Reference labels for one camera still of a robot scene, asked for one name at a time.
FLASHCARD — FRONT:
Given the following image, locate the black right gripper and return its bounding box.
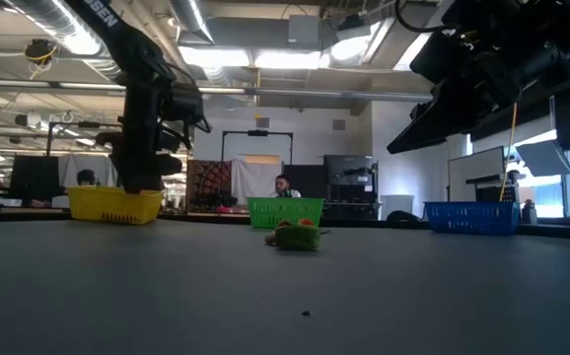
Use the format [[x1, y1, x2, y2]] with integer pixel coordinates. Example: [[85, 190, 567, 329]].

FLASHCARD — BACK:
[[387, 48, 523, 155]]

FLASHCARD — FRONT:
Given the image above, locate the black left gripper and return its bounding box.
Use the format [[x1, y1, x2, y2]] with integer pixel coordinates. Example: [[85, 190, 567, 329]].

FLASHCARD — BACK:
[[95, 80, 183, 193]]

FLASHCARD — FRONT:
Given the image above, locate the green vegetable toy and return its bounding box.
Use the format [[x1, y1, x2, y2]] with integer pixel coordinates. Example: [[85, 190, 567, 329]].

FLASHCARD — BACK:
[[274, 224, 330, 251]]

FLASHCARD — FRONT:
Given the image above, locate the yellow plastic basket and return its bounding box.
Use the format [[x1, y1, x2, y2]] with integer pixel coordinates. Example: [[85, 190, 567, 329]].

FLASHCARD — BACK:
[[65, 184, 166, 226]]

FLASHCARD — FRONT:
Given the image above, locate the white cloth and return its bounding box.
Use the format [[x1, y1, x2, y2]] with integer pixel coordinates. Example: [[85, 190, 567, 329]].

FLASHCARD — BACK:
[[230, 157, 284, 208], [57, 154, 118, 188]]

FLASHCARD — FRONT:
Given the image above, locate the patterned tapestry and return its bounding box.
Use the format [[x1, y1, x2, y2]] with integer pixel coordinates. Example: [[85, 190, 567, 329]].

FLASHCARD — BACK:
[[185, 159, 233, 214]]

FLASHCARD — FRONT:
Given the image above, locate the whiteboard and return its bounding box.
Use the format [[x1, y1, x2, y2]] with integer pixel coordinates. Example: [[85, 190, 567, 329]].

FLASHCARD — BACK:
[[446, 145, 507, 202]]

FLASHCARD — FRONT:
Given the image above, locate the white bin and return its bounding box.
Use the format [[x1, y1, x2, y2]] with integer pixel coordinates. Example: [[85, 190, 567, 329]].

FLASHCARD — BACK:
[[380, 194, 416, 221]]

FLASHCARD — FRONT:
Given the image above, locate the black equipment rack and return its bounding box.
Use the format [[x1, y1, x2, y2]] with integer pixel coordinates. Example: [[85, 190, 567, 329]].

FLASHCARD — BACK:
[[322, 154, 380, 221]]

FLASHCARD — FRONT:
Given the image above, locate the blue plastic basket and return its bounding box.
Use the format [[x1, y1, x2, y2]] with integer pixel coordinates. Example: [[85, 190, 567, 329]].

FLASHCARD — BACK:
[[422, 200, 522, 236]]

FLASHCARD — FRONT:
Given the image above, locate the black monitor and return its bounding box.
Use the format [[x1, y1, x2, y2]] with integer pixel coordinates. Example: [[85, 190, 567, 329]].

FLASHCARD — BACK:
[[8, 155, 62, 202]]

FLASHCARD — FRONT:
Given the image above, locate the white angled lamp panel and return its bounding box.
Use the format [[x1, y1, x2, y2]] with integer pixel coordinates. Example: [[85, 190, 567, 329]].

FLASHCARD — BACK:
[[514, 139, 570, 178]]

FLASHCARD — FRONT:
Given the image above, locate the black panel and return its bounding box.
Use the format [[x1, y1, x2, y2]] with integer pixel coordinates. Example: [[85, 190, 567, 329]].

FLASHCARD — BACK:
[[283, 164, 325, 198]]

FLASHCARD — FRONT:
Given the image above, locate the green plastic basket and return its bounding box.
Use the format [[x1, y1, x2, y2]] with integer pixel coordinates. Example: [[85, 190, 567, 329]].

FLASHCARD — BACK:
[[247, 196, 325, 230]]

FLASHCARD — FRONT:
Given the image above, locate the dark bottle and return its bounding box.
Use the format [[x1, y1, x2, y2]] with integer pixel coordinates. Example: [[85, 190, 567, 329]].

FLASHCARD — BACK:
[[521, 198, 538, 226]]

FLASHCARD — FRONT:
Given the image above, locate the ceiling light panel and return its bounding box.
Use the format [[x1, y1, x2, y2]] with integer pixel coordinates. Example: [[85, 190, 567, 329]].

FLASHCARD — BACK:
[[253, 48, 326, 70], [178, 45, 251, 68]]

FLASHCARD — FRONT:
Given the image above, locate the grey ceiling box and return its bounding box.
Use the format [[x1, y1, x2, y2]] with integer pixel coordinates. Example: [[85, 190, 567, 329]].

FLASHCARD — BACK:
[[287, 14, 321, 48]]

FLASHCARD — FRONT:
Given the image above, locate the horizontal metal pipe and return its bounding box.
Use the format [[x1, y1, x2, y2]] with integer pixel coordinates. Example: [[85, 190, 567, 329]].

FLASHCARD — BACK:
[[0, 78, 434, 104]]

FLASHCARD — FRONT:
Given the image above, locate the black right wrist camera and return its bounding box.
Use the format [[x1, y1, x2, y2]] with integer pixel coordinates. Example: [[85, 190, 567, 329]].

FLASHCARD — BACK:
[[409, 29, 471, 86]]

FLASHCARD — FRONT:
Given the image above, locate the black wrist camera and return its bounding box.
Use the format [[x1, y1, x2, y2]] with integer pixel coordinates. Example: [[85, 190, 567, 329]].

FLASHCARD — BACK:
[[409, 29, 471, 86], [161, 82, 206, 149]]

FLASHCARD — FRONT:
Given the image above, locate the black gantry frame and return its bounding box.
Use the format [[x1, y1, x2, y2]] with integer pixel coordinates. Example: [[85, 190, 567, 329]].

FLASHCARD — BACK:
[[220, 129, 295, 167], [45, 120, 127, 174]]

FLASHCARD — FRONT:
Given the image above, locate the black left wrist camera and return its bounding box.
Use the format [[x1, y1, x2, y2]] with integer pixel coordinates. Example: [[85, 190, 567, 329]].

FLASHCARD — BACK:
[[161, 82, 206, 149]]

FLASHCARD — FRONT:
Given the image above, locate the yellow hanging cable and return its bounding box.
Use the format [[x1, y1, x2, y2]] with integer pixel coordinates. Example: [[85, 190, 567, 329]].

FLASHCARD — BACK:
[[499, 102, 519, 202]]

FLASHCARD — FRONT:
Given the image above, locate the black yellow cord reel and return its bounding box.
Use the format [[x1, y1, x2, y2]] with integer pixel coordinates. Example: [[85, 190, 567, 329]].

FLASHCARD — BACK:
[[23, 37, 59, 68]]

